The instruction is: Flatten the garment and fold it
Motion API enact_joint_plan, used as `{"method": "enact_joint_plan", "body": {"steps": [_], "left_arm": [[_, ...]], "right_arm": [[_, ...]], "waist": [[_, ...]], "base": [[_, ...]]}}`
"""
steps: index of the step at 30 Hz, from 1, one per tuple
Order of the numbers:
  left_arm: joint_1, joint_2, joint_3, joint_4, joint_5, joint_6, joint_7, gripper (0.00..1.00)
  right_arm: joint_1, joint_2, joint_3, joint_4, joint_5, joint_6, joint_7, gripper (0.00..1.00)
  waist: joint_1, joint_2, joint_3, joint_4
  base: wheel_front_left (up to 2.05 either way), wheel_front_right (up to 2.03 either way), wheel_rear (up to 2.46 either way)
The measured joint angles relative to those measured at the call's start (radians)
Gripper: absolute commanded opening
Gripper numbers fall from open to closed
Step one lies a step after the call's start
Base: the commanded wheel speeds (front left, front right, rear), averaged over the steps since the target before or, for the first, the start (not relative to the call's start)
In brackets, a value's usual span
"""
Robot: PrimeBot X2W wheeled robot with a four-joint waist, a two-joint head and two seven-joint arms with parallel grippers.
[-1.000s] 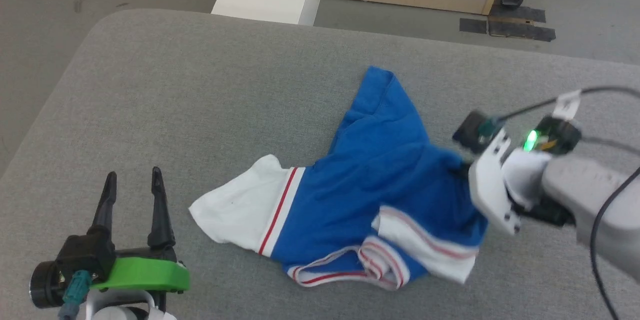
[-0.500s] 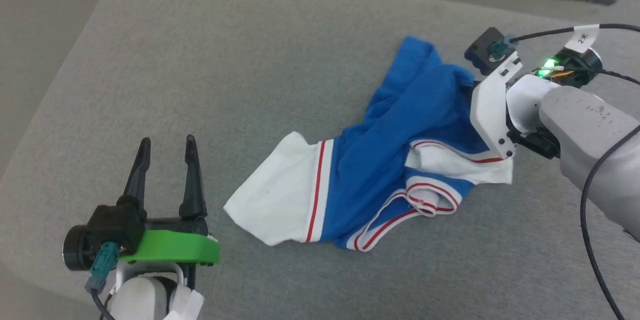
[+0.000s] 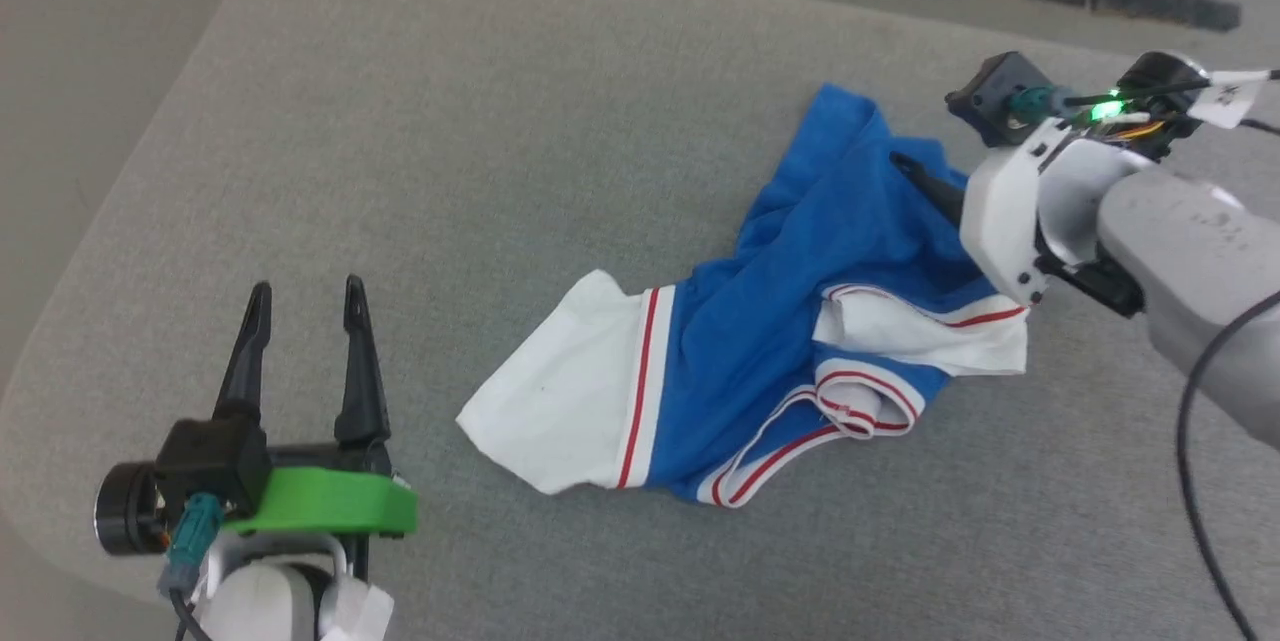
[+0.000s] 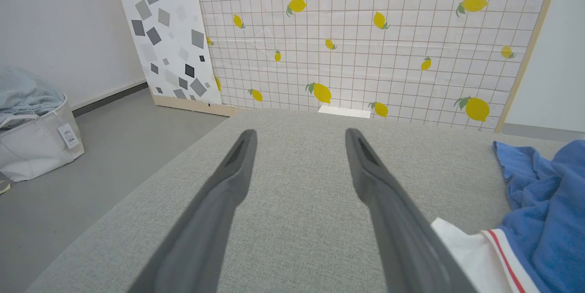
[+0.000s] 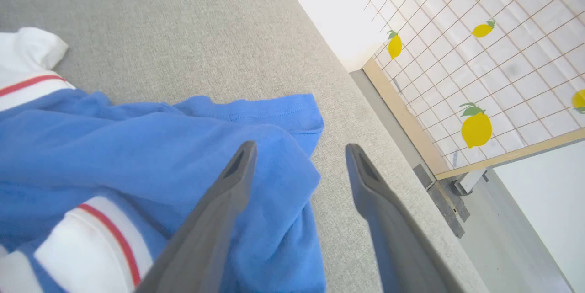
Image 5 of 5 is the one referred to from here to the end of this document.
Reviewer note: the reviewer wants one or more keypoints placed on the grey metal partition bracket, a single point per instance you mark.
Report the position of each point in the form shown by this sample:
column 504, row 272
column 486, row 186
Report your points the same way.
column 450, row 201

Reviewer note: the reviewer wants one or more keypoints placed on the plain white partition board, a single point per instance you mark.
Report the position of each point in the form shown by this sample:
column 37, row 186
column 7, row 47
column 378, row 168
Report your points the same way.
column 548, row 210

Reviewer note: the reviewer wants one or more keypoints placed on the lemon print partition panel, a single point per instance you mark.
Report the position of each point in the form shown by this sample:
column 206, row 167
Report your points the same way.
column 480, row 69

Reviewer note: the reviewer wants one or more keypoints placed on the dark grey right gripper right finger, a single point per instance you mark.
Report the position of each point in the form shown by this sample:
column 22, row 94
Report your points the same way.
column 393, row 238

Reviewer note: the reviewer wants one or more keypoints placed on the blue shirt with white collar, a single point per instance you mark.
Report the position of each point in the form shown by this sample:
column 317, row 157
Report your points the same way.
column 137, row 156

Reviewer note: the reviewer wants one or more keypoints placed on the white box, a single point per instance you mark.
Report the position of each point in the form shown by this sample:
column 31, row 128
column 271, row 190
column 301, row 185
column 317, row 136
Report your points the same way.
column 347, row 28

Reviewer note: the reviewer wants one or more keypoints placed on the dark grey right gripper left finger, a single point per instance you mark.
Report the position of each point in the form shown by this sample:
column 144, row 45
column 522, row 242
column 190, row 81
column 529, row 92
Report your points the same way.
column 205, row 233

